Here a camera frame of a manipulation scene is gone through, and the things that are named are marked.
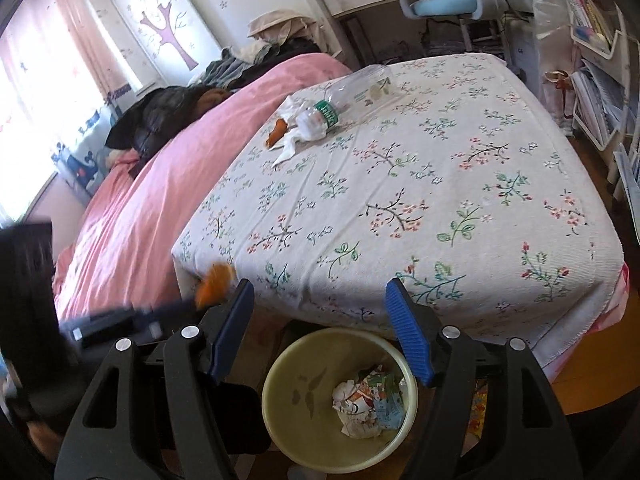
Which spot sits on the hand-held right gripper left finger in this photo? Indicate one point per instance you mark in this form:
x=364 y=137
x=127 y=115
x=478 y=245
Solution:
x=232 y=330

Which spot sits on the large white tissue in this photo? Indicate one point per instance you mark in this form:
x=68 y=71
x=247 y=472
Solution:
x=295 y=140

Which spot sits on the blue cartoon printed cloth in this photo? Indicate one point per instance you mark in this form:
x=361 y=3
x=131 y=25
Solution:
x=82 y=160

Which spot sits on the pale yellow bin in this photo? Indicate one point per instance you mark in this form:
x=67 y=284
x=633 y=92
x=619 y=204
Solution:
x=300 y=360

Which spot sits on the black puffer jacket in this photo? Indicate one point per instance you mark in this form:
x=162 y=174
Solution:
x=160 y=120

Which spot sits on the orange peel pieces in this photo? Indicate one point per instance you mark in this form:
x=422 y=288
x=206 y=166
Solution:
x=215 y=287

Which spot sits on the green label plastic bottle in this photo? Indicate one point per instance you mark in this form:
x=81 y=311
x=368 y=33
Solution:
x=320 y=115

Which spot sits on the white book trolley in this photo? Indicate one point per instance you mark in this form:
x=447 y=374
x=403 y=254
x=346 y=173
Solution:
x=605 y=45

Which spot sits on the red stained white tissue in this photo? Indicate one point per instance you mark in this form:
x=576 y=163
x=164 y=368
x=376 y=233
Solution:
x=360 y=425

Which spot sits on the pink blanket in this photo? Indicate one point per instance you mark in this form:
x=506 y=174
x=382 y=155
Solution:
x=150 y=200

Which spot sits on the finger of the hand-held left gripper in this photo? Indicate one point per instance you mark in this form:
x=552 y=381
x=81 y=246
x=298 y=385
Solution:
x=115 y=322

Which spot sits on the blue denim clothes pile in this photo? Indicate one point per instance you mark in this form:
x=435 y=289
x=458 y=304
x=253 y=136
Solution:
x=230 y=67

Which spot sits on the black garment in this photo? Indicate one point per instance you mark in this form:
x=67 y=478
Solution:
x=295 y=52

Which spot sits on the clear plastic bag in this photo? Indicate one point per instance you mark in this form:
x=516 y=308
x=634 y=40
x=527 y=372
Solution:
x=550 y=35

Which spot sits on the person's left forearm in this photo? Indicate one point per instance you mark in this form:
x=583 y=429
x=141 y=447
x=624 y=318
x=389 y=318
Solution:
x=42 y=440

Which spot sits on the beige garment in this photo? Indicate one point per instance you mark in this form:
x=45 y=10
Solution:
x=280 y=25

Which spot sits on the blue grey desk chair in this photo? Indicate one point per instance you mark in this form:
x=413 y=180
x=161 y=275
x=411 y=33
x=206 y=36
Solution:
x=445 y=2

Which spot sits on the floral cloth cover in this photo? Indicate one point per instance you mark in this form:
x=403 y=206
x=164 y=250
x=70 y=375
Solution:
x=425 y=185

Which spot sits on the pink curtain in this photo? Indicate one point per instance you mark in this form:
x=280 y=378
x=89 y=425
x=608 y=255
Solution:
x=60 y=60

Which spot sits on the large clear plastic bottle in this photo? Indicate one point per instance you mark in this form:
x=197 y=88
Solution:
x=365 y=87

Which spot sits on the blue drink carton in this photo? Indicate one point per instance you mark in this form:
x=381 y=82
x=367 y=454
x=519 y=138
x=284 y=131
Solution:
x=390 y=410

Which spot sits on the red snack bag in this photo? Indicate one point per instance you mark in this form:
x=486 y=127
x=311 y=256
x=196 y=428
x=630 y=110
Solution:
x=352 y=395

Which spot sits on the row of upright books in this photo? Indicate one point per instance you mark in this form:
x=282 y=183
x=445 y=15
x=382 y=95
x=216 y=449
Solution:
x=587 y=7

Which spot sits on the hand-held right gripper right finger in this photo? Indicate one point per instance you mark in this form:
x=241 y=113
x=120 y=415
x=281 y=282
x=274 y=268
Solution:
x=407 y=330

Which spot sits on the brown plush toy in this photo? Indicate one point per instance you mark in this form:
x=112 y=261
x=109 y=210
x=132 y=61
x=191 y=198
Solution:
x=212 y=97

